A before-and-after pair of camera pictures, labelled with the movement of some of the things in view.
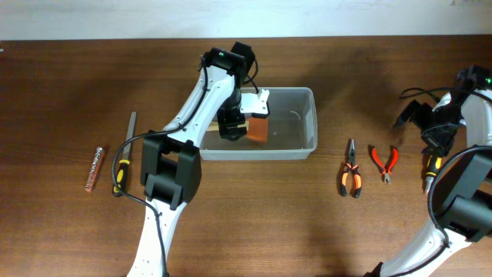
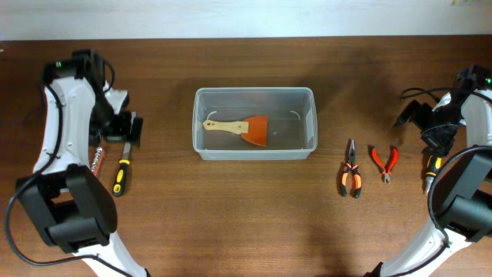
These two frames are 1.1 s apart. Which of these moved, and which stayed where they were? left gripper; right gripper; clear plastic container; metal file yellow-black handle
Moved: left gripper
Stayed: right gripper; clear plastic container; metal file yellow-black handle
